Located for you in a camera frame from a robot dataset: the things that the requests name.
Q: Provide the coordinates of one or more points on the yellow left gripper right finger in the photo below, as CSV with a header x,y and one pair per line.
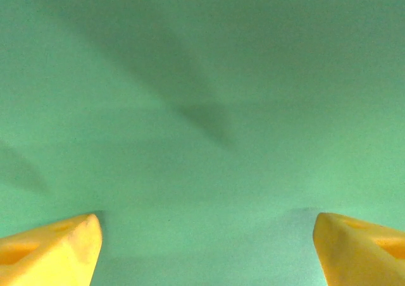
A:
x,y
357,260

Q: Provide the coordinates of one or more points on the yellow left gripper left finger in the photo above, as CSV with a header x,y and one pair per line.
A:
x,y
47,260

